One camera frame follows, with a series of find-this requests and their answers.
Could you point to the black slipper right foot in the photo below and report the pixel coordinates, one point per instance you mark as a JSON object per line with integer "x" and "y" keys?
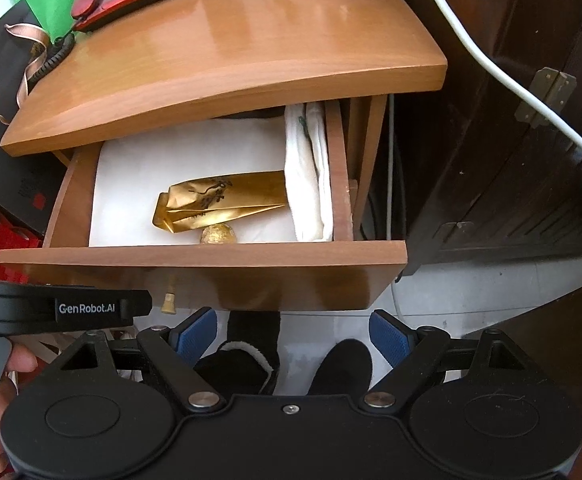
{"x": 347, "y": 369}

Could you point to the wooden drawer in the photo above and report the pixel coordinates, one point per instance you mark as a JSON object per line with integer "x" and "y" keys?
{"x": 344, "y": 274}

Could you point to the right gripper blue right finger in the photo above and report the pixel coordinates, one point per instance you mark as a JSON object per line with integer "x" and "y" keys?
{"x": 414, "y": 356}

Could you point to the black slipper foot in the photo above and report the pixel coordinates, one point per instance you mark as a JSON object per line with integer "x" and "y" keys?
{"x": 247, "y": 362}
{"x": 347, "y": 369}

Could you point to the white folded cloth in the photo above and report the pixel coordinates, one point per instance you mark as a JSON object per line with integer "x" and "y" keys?
{"x": 132, "y": 172}

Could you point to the dark wooden cabinet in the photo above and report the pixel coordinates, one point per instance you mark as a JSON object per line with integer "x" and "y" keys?
{"x": 467, "y": 172}

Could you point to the gold foil tea pouch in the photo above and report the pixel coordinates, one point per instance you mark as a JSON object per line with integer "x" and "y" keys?
{"x": 197, "y": 204}

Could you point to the black paper gift bag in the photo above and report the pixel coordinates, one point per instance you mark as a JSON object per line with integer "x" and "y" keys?
{"x": 29, "y": 185}

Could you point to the gold foil ball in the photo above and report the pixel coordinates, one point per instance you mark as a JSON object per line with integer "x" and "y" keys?
{"x": 218, "y": 234}

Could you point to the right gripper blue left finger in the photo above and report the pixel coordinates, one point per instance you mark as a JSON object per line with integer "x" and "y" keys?
{"x": 174, "y": 352}

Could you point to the black slipper left foot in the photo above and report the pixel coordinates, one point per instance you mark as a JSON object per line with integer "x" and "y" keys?
{"x": 247, "y": 362}

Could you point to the wooden nightstand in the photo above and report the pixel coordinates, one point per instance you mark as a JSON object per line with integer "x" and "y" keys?
{"x": 187, "y": 60}

